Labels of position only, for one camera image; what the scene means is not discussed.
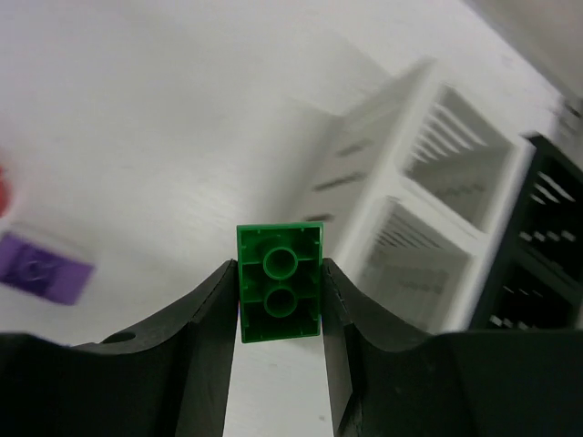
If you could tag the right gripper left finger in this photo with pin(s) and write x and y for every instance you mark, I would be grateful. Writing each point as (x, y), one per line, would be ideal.
(167, 375)

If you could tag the black slatted container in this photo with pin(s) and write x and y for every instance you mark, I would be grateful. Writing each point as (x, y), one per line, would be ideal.
(536, 277)

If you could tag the white slatted container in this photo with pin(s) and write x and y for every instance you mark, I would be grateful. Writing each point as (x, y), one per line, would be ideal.
(414, 193)

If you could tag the purple square lego brick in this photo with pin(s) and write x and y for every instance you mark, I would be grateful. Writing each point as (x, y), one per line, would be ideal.
(41, 271)

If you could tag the dark green lego brick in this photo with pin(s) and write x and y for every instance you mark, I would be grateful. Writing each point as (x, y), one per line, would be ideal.
(279, 268)

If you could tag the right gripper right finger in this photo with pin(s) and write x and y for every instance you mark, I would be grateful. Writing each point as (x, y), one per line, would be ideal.
(387, 378)

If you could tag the red flower lego piece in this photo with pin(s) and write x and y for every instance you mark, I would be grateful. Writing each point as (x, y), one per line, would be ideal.
(5, 192)

